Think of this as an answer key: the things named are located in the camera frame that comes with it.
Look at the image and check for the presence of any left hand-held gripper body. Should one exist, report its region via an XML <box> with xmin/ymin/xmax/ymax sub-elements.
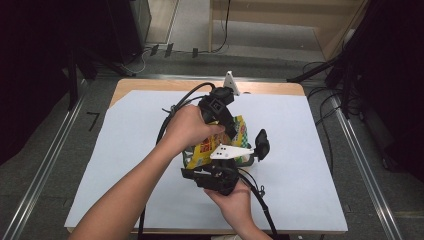
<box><xmin>198</xmin><ymin>70</ymin><xmax>241</xmax><ymax>125</ymax></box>

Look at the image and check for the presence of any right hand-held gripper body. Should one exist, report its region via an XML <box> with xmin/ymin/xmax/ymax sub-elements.
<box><xmin>180</xmin><ymin>143</ymin><xmax>255</xmax><ymax>197</ymax></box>

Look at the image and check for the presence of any yellow spouted food pouch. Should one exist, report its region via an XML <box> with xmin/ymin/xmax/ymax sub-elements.
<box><xmin>182</xmin><ymin>114</ymin><xmax>255</xmax><ymax>170</ymax></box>

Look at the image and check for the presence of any person's right hand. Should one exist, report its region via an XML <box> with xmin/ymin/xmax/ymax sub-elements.
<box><xmin>203</xmin><ymin>181</ymin><xmax>257</xmax><ymax>231</ymax></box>

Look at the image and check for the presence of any person's left hand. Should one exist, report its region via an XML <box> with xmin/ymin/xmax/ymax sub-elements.
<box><xmin>163</xmin><ymin>104</ymin><xmax>226</xmax><ymax>158</ymax></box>

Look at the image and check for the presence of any black stand leg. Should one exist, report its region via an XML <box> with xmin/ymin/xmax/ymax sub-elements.
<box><xmin>286</xmin><ymin>58</ymin><xmax>338</xmax><ymax>84</ymax></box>

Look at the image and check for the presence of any white table sheet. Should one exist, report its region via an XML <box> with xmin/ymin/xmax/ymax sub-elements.
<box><xmin>64</xmin><ymin>89</ymin><xmax>349</xmax><ymax>233</ymax></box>

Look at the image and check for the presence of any black cabinet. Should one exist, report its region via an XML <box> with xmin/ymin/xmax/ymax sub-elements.
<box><xmin>106</xmin><ymin>0</ymin><xmax>153</xmax><ymax>66</ymax></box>

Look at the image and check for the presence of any black metal stand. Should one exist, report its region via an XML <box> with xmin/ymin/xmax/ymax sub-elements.
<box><xmin>66</xmin><ymin>43</ymin><xmax>134</xmax><ymax>111</ymax></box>

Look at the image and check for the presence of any black curtain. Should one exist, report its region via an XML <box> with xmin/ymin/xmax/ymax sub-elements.
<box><xmin>333</xmin><ymin>0</ymin><xmax>424</xmax><ymax>183</ymax></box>
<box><xmin>0</xmin><ymin>0</ymin><xmax>111</xmax><ymax>166</ymax></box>

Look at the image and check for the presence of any right hand-held gripper black cable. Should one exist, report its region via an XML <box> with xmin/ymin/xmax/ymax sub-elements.
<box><xmin>238</xmin><ymin>167</ymin><xmax>278</xmax><ymax>240</ymax></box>

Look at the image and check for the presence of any hand-held gripper black cable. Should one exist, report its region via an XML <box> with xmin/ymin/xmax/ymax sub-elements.
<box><xmin>138</xmin><ymin>82</ymin><xmax>217</xmax><ymax>240</ymax></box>
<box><xmin>238</xmin><ymin>167</ymin><xmax>278</xmax><ymax>240</ymax></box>

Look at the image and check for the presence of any left hand-held gripper black cable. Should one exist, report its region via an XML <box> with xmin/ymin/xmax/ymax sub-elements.
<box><xmin>138</xmin><ymin>82</ymin><xmax>217</xmax><ymax>240</ymax></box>

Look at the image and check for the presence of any black hanging cable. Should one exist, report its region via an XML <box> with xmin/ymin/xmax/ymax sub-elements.
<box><xmin>211</xmin><ymin>0</ymin><xmax>232</xmax><ymax>54</ymax></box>

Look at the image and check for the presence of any light wooden frame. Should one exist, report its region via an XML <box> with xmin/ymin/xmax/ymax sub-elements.
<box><xmin>208</xmin><ymin>0</ymin><xmax>371</xmax><ymax>61</ymax></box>

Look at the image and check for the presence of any bundle of black floor cables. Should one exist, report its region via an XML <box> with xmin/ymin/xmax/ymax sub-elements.
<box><xmin>301</xmin><ymin>59</ymin><xmax>366</xmax><ymax>176</ymax></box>

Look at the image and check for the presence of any long metal floor rail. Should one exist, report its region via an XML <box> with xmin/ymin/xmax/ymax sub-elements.
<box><xmin>331</xmin><ymin>96</ymin><xmax>404</xmax><ymax>240</ymax></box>
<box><xmin>0</xmin><ymin>96</ymin><xmax>86</xmax><ymax>240</ymax></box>

